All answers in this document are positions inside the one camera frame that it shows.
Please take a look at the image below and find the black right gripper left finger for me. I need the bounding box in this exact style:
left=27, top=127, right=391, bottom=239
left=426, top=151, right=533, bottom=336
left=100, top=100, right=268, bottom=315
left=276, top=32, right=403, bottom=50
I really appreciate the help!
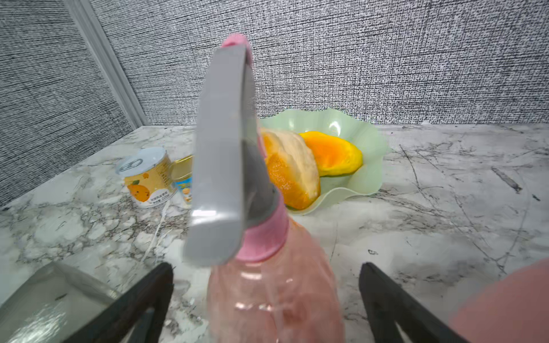
left=65, top=262, right=174, bottom=342

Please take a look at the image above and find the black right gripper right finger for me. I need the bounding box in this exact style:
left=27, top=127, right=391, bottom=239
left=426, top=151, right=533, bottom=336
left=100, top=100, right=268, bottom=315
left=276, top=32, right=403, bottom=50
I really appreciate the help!
left=359, top=262, right=466, bottom=342

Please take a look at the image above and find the translucent pink spray bottle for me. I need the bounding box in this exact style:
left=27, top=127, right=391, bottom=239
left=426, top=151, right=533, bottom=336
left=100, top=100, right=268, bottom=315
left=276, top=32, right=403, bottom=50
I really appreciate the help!
left=207, top=220, right=345, bottom=342

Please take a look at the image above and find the opaque pink spray bottle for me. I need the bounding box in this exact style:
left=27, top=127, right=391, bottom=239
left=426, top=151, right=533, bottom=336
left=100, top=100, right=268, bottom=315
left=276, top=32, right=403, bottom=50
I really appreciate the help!
left=450, top=259, right=548, bottom=342

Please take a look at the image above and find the grey pink spray nozzle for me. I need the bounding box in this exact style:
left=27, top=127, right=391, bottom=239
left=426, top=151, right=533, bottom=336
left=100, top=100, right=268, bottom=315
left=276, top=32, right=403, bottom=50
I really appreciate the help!
left=183, top=34, right=290, bottom=267

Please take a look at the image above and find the clear grey spray bottle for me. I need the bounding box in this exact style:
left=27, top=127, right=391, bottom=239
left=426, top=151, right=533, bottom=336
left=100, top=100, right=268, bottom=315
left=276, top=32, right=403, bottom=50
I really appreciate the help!
left=1, top=262, right=121, bottom=342

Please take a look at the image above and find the green scalloped plate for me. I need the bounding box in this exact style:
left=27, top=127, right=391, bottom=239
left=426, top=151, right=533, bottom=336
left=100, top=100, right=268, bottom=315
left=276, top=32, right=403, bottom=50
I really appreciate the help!
left=260, top=109, right=388, bottom=214

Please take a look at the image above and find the small round white can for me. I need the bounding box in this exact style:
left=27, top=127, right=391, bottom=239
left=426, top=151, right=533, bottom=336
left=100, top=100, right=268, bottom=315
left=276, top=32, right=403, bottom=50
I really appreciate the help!
left=116, top=147, right=176, bottom=208

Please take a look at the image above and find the yellow mango slice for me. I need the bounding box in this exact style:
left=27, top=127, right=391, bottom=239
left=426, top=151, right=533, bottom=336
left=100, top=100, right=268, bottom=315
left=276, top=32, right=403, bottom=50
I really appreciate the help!
left=300, top=131, right=363, bottom=177

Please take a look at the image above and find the orange bread roll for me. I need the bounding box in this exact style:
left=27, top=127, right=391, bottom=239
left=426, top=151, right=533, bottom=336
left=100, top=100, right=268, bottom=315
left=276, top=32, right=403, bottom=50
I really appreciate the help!
left=261, top=129, right=321, bottom=210

